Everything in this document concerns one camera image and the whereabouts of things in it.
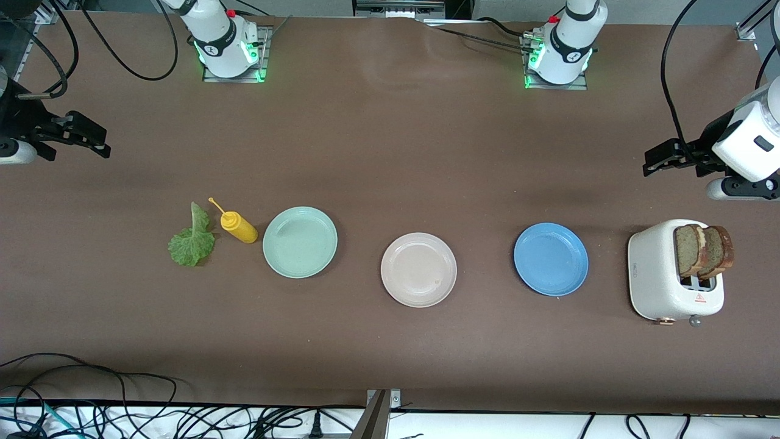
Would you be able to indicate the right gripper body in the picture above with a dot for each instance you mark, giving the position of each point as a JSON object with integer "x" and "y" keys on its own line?
{"x": 17, "y": 116}

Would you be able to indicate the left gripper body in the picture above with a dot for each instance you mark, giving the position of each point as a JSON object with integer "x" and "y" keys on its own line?
{"x": 710, "y": 139}

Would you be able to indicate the brown bread slice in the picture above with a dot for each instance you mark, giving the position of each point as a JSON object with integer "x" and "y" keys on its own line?
{"x": 685, "y": 250}
{"x": 718, "y": 251}

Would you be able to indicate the green lettuce leaf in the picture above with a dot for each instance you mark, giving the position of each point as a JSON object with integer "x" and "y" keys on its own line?
{"x": 190, "y": 247}

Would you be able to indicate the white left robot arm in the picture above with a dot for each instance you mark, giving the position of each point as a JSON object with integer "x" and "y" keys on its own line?
{"x": 570, "y": 42}

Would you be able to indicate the blue plate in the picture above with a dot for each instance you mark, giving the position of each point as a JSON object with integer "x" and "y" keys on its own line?
{"x": 551, "y": 259}

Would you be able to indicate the mint green plate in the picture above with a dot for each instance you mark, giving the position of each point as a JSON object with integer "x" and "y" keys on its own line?
{"x": 300, "y": 242}

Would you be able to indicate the beige plate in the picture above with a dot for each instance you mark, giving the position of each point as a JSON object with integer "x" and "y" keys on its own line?
{"x": 418, "y": 269}

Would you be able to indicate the white two-slot toaster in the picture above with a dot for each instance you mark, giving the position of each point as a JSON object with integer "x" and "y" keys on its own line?
{"x": 655, "y": 274}

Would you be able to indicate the yellow mustard squeeze bottle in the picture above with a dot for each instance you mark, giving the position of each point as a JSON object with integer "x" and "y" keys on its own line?
{"x": 239, "y": 228}

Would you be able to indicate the black power plug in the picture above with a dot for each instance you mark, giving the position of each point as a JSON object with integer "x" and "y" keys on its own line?
{"x": 315, "y": 427}

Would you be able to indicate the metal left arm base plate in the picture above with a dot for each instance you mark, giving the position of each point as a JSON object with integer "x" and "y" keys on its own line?
{"x": 576, "y": 85}

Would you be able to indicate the aluminium frame rail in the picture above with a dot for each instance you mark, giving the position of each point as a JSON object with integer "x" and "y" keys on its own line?
{"x": 42, "y": 9}

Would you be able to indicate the metal corner bracket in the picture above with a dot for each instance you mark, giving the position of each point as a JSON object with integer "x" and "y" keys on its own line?
{"x": 746, "y": 32}

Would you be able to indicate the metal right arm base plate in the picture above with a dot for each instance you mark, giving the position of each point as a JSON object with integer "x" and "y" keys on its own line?
{"x": 213, "y": 78}

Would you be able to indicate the aluminium frame bar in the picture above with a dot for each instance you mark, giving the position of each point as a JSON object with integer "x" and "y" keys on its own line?
{"x": 399, "y": 7}

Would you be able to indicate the aluminium profile post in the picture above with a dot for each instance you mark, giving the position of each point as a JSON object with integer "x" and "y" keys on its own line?
{"x": 379, "y": 417}

